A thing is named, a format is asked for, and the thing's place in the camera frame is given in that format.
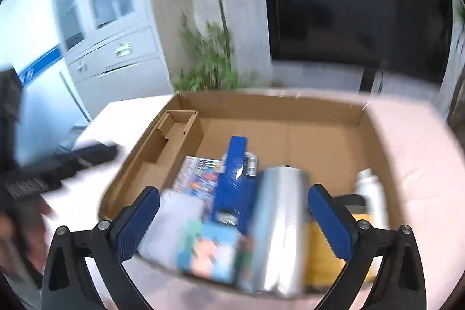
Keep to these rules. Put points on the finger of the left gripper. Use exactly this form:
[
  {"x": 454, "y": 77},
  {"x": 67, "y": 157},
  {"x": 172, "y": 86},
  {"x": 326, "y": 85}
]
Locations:
[{"x": 87, "y": 157}]

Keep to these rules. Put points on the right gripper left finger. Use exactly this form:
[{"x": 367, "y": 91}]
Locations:
[{"x": 67, "y": 282}]

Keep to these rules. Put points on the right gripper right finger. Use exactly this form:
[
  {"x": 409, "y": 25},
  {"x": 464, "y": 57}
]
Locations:
[{"x": 400, "y": 282}]

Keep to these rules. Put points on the white spray bottle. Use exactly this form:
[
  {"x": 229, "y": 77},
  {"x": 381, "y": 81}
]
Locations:
[{"x": 370, "y": 188}]

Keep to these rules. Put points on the blue stapler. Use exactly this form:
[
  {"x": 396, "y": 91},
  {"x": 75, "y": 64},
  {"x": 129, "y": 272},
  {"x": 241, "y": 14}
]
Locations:
[{"x": 237, "y": 186}]

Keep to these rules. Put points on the person's left hand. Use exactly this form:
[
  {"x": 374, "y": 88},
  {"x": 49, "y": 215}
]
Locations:
[{"x": 34, "y": 234}]

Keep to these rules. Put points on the yellow label glass jar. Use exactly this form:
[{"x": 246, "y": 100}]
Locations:
[{"x": 323, "y": 267}]

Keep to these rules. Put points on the white packet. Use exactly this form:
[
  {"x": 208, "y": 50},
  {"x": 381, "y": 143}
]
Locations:
[{"x": 161, "y": 241}]

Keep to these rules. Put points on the colourful printed card pack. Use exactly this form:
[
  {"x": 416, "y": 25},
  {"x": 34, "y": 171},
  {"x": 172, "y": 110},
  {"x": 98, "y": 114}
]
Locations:
[{"x": 198, "y": 177}]

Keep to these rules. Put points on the pink tablecloth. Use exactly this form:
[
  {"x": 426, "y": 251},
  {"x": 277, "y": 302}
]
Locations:
[{"x": 427, "y": 160}]

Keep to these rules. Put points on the grey metal cabinet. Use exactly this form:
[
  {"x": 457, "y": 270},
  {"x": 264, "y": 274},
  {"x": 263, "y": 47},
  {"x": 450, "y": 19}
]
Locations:
[{"x": 112, "y": 51}]

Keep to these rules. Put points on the silver cylindrical can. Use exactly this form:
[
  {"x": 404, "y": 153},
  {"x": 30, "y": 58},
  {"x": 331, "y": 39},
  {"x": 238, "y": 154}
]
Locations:
[{"x": 277, "y": 234}]

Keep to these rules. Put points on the pastel sticky note pack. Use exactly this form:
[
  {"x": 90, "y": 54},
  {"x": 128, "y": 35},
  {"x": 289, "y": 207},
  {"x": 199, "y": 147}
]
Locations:
[{"x": 211, "y": 251}]

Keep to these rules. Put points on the brown cardboard box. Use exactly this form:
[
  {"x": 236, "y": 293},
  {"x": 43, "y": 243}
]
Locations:
[{"x": 331, "y": 139}]

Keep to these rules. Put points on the black television screen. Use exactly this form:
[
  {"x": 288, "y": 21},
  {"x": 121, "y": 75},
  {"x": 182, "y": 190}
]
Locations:
[{"x": 409, "y": 37}]

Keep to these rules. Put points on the black left camera module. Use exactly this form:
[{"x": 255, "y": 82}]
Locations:
[{"x": 10, "y": 107}]

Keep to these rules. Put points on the blue wall banner stripe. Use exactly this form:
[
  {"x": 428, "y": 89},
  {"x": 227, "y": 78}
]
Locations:
[{"x": 30, "y": 73}]

